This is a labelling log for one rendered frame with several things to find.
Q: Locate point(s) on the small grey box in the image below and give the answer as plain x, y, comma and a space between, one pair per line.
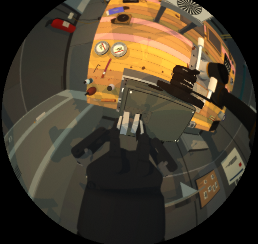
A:
192, 124

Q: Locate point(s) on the white wall socket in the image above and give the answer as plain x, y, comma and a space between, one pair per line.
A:
71, 15

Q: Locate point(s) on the white two-grip lever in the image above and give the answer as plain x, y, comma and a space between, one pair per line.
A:
200, 46

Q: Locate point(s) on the cork notice board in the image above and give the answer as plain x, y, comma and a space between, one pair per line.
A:
208, 187

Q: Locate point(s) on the white radial focus chart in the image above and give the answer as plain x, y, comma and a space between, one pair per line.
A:
189, 5

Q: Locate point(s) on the black light meter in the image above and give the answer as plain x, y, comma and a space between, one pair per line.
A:
130, 0

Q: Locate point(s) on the black camera lens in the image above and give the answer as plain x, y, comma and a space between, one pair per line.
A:
183, 78

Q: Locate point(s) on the orange screwdriver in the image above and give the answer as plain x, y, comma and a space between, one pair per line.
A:
104, 100

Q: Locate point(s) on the grey chart stand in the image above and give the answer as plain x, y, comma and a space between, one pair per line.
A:
160, 12

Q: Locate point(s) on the blue booklet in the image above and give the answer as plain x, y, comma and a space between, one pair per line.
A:
115, 10

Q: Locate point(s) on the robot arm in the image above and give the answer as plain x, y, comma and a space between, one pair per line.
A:
238, 108

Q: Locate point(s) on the small white teal bottle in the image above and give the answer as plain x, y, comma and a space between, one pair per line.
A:
88, 80

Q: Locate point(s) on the black camera rail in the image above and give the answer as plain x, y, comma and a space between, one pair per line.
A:
196, 101

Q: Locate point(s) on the black viewfinder eyepiece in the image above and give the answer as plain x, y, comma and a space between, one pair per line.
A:
218, 72

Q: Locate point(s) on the small white cup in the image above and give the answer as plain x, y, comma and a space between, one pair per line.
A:
222, 115

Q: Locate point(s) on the brown box with black disc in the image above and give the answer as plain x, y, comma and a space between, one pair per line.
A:
123, 18

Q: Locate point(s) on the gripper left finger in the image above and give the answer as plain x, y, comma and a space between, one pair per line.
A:
94, 140

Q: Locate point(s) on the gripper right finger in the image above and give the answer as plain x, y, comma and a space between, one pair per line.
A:
164, 157

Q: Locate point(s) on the white film camera body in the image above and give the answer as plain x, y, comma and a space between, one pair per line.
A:
202, 70

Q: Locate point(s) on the white wall sign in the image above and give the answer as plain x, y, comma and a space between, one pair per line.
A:
233, 165

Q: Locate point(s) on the small black box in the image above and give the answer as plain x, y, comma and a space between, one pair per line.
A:
214, 125

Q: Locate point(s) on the black hex key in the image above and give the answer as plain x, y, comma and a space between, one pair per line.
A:
97, 67

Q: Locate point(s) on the red-brown blower bulb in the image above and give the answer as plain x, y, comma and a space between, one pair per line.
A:
91, 90

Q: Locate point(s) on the brown framed panel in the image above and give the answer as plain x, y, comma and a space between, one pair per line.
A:
214, 38

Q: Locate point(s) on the grey round cap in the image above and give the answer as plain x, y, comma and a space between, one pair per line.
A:
110, 87

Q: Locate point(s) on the red fire extinguisher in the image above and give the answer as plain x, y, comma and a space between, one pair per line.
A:
62, 25

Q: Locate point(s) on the olive grey return tray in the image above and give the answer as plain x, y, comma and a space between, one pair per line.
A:
161, 114

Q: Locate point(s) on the black keypad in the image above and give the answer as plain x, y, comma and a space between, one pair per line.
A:
227, 63

